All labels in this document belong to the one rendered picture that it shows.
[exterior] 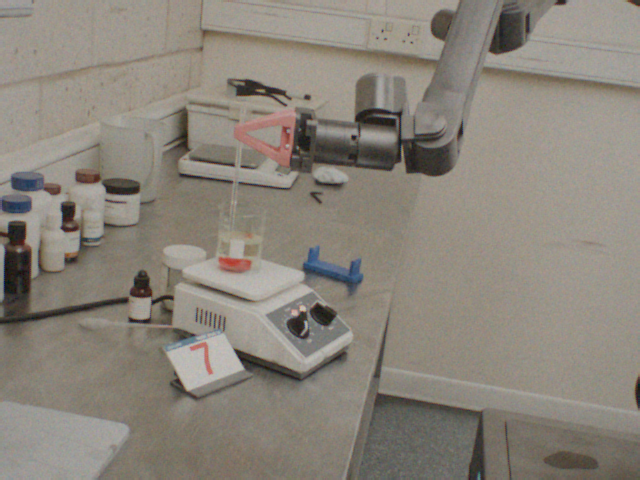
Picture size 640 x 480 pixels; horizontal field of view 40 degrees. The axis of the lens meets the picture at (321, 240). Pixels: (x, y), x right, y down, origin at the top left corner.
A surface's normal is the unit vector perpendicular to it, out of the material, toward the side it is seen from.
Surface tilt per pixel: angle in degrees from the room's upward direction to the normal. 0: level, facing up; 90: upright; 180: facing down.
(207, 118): 93
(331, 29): 90
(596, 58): 90
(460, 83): 37
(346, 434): 0
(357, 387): 0
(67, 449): 0
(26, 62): 90
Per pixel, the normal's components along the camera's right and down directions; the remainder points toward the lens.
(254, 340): -0.49, 0.19
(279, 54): -0.16, 0.28
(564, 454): 0.12, -0.95
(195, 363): 0.58, -0.55
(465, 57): -0.11, -0.46
